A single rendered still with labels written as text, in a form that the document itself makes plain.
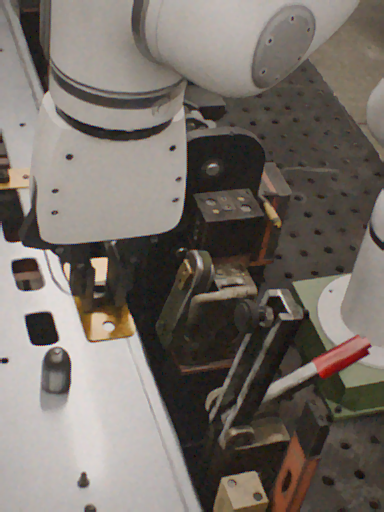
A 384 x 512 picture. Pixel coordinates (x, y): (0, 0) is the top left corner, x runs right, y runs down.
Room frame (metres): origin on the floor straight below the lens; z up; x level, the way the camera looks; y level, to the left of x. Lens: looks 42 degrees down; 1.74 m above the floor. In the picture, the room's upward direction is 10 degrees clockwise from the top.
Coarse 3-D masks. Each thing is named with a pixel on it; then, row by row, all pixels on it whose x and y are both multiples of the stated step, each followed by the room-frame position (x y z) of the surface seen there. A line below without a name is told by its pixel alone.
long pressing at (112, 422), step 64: (0, 0) 1.37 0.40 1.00; (0, 64) 1.17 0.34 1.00; (0, 128) 1.01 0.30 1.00; (0, 256) 0.75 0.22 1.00; (0, 320) 0.66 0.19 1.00; (64, 320) 0.67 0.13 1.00; (0, 384) 0.57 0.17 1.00; (128, 384) 0.60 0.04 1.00; (0, 448) 0.49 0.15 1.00; (64, 448) 0.51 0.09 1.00; (128, 448) 0.52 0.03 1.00
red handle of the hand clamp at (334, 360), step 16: (336, 352) 0.57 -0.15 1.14; (352, 352) 0.57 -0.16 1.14; (368, 352) 0.57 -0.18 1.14; (304, 368) 0.56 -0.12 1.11; (320, 368) 0.56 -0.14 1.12; (336, 368) 0.56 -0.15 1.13; (272, 384) 0.55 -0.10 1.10; (288, 384) 0.55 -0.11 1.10; (304, 384) 0.55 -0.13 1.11; (272, 400) 0.54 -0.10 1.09; (224, 416) 0.53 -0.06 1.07
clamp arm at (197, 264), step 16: (192, 256) 0.70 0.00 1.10; (208, 256) 0.70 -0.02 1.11; (192, 272) 0.69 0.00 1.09; (208, 272) 0.69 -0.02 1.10; (176, 288) 0.70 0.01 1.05; (192, 288) 0.68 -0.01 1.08; (176, 304) 0.69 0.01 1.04; (160, 320) 0.70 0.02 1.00; (176, 320) 0.68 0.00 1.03; (160, 336) 0.69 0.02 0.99; (176, 336) 0.68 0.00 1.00
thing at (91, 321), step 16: (96, 272) 0.50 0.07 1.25; (96, 288) 0.48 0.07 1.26; (80, 304) 0.46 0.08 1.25; (96, 304) 0.46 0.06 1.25; (112, 304) 0.47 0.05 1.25; (80, 320) 0.45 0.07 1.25; (96, 320) 0.45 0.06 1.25; (112, 320) 0.45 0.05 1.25; (128, 320) 0.45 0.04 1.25; (96, 336) 0.43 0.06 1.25; (112, 336) 0.44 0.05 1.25; (128, 336) 0.44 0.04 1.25
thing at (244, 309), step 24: (240, 312) 0.53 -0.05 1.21; (264, 312) 0.53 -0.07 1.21; (288, 312) 0.53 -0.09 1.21; (264, 336) 0.54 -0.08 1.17; (288, 336) 0.53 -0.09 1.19; (240, 360) 0.54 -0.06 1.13; (264, 360) 0.52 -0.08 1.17; (240, 384) 0.54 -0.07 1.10; (264, 384) 0.52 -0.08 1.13; (216, 408) 0.54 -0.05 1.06; (240, 408) 0.51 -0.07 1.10
